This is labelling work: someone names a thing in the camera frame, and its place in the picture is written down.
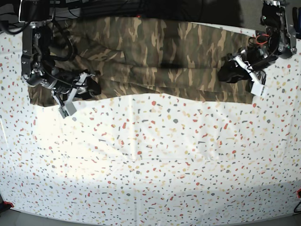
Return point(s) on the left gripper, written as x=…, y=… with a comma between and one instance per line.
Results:
x=236, y=68

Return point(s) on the red clamp right corner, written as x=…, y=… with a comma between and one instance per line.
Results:
x=299, y=193

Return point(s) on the camouflage T-shirt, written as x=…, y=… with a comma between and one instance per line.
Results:
x=131, y=55

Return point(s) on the speckled white tablecloth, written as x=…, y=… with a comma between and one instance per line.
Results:
x=151, y=160

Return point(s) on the red clamp corner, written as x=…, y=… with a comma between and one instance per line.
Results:
x=9, y=204
x=299, y=193

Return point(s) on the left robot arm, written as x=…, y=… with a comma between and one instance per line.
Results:
x=277, y=41

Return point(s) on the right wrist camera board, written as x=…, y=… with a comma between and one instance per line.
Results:
x=67, y=110

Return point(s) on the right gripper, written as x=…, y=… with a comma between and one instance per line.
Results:
x=70, y=86

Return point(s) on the red clamp left corner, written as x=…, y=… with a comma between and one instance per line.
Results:
x=9, y=204

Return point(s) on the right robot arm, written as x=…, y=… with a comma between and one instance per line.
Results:
x=48, y=84

